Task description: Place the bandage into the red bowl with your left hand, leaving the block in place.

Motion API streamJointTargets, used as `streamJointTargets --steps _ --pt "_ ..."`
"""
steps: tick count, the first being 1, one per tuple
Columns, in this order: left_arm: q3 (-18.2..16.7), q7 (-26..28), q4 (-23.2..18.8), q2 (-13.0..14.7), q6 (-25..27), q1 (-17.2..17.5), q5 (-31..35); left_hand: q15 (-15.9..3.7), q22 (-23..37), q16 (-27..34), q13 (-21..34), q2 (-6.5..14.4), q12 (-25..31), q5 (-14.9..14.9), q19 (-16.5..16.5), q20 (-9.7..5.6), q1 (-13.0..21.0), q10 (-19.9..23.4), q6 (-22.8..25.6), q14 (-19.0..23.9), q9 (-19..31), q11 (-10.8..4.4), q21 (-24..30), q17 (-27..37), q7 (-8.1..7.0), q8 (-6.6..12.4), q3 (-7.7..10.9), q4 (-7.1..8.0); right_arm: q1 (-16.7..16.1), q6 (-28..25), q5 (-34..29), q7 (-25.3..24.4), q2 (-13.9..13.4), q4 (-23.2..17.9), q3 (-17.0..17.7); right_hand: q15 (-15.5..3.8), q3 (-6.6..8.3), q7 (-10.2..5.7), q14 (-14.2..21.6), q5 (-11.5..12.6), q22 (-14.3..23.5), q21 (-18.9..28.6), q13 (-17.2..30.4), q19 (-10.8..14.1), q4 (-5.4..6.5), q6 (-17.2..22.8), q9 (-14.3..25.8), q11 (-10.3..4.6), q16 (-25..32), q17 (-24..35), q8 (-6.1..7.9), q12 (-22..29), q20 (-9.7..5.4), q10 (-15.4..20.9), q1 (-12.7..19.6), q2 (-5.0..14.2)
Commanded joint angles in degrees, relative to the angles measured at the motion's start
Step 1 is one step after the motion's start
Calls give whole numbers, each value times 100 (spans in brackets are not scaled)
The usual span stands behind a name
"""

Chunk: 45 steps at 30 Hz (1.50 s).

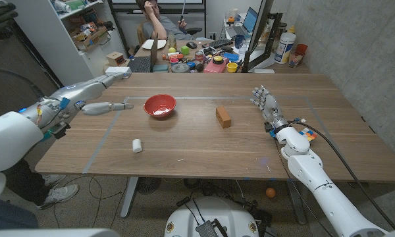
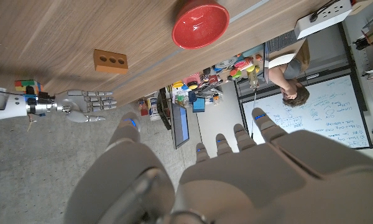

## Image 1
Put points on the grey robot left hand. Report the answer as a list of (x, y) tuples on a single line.
[(82, 90)]

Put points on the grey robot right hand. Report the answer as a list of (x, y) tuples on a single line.
[(271, 107)]

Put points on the white bandage roll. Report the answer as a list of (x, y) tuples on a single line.
[(137, 145)]

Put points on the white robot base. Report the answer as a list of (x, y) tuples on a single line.
[(217, 214)]

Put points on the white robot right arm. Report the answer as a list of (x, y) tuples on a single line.
[(316, 177)]

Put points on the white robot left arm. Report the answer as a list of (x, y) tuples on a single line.
[(10, 141)]

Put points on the brown wooden block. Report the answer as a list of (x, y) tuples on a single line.
[(223, 116)]

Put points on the red bowl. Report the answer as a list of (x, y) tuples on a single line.
[(159, 103)]

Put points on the white power strip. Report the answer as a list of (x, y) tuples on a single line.
[(113, 69)]

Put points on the small wooden box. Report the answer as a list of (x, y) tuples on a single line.
[(116, 59)]

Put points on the colourful puzzle cube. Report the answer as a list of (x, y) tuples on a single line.
[(309, 135)]

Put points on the cardboard box of parts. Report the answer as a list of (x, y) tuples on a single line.
[(92, 39)]

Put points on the printed drinking glass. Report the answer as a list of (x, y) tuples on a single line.
[(295, 60)]

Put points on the yellow cup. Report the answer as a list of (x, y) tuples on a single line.
[(232, 67)]

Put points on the white shelf unit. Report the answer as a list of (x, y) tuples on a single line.
[(52, 42)]

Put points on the white canister with blue label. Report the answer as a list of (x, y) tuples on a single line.
[(284, 47)]

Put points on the black laptop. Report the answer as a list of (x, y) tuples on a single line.
[(141, 62)]

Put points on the red cup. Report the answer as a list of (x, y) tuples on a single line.
[(301, 48)]

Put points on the pink box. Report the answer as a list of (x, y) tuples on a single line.
[(214, 67)]

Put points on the yellow and black push button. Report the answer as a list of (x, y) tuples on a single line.
[(218, 60)]

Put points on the blue mug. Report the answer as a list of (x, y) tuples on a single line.
[(239, 41)]

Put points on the black computer monitor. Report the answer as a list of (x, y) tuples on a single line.
[(261, 29)]

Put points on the black keyboard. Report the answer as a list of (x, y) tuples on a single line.
[(221, 43)]

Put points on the teal case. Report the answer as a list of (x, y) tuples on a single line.
[(160, 68)]

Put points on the white plate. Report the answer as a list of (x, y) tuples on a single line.
[(149, 44)]

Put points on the orange ball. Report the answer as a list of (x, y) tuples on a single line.
[(270, 192)]

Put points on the red labelled tin can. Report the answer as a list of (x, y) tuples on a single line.
[(199, 57)]

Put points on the silver laptop with blue screen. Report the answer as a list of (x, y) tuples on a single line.
[(247, 21)]

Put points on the red round container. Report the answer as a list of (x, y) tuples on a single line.
[(174, 60)]

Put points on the yellow green ball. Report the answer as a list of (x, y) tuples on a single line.
[(172, 50)]

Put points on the grey table leg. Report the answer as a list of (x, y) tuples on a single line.
[(297, 204), (129, 197)]

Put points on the black computer mouse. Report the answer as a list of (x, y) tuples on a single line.
[(192, 45)]

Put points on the green cube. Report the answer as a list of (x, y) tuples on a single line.
[(185, 50)]

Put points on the seated person in grey shirt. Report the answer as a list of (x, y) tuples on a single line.
[(164, 26)]

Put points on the standing person with white sneakers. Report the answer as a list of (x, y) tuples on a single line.
[(57, 195)]

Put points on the black fan under table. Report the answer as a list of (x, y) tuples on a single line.
[(148, 185)]

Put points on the whiteboard with black frame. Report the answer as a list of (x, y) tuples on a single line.
[(171, 6)]

